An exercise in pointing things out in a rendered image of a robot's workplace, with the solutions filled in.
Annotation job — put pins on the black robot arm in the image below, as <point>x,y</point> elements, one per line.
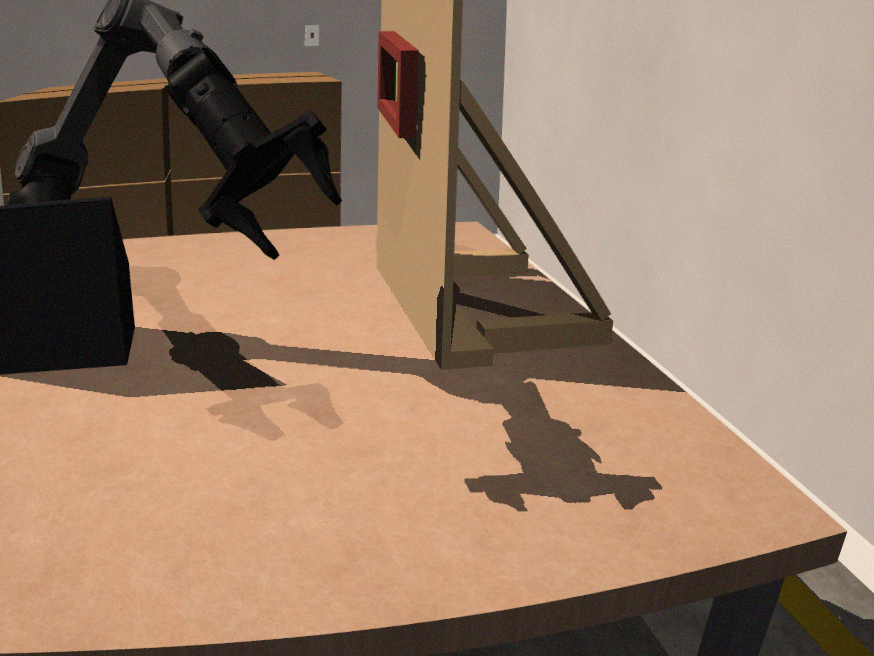
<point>209,99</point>

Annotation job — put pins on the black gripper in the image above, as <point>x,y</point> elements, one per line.
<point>251,158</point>

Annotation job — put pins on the tan wooden board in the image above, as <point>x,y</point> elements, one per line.
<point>417,177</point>

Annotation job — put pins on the red picture frame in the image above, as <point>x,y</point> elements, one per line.
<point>398,83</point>

